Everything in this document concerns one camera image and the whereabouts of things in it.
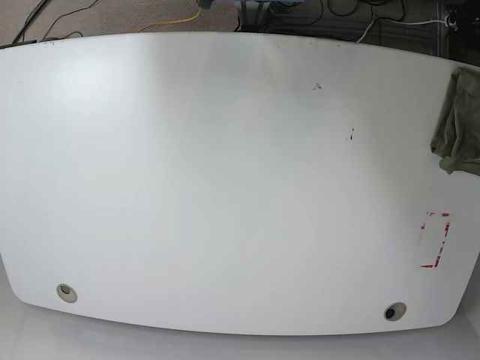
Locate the olive green t-shirt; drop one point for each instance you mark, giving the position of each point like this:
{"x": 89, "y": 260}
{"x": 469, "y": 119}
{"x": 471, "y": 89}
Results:
{"x": 456, "y": 136}

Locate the red tape rectangle marking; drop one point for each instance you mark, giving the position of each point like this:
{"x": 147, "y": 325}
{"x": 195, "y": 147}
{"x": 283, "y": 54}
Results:
{"x": 432, "y": 239}

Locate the right table cable grommet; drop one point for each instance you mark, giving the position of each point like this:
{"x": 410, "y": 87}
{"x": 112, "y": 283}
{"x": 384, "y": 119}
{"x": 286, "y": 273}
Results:
{"x": 395, "y": 311}

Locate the table cable grommet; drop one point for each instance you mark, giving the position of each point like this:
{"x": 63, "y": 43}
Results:
{"x": 66, "y": 293}
{"x": 395, "y": 311}

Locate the left table cable grommet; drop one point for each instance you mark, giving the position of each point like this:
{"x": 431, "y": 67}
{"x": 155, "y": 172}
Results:
{"x": 66, "y": 293}

